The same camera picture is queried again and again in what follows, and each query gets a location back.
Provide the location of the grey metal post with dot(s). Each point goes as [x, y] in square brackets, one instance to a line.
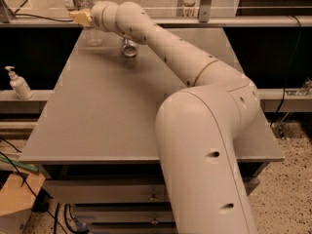
[204, 10]

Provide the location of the grey drawer cabinet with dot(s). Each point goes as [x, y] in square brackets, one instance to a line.
[96, 145]

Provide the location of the cardboard box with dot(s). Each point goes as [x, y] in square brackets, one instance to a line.
[16, 201]

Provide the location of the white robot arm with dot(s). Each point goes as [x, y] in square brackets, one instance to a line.
[195, 127]

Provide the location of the clear plastic water bottle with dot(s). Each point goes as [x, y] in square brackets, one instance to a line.
[91, 34]

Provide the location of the silver soda can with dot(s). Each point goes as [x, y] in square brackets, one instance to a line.
[129, 48]

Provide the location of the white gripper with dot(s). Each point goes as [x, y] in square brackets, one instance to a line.
[97, 18]

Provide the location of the white pump dispenser bottle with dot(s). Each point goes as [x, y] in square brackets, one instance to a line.
[18, 84]

